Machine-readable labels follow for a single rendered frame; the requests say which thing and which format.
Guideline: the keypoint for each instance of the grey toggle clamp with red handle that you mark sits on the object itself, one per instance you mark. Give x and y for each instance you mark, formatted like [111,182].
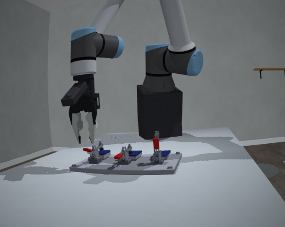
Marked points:
[155,160]
[94,158]
[123,157]

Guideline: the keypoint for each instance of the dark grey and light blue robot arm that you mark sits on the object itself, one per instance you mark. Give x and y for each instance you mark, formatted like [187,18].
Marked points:
[180,56]

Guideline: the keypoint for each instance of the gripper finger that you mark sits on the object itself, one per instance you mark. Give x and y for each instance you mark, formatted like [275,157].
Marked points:
[76,122]
[91,119]

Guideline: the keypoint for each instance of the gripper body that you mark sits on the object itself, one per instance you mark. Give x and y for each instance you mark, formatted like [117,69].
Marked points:
[88,96]

